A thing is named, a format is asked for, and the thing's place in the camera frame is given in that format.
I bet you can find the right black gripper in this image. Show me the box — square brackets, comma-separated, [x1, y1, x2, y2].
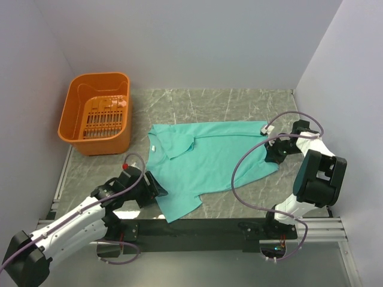
[264, 135, 302, 165]

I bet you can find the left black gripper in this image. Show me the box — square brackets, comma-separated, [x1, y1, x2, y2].
[124, 170, 168, 208]

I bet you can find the teal t shirt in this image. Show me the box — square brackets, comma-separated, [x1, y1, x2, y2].
[147, 121, 278, 223]

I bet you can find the orange plastic basket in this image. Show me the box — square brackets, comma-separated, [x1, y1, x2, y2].
[57, 72, 133, 156]

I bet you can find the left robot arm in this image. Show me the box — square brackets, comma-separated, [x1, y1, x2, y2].
[1, 164, 168, 286]

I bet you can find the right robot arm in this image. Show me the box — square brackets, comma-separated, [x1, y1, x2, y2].
[262, 120, 347, 239]

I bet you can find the black base beam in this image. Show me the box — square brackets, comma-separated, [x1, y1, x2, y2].
[105, 218, 297, 252]

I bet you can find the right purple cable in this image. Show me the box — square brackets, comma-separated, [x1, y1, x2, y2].
[232, 111, 326, 262]

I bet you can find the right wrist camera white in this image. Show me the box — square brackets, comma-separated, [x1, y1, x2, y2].
[260, 125, 275, 137]

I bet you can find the aluminium rail frame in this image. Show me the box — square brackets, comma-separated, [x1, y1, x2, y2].
[44, 155, 358, 286]

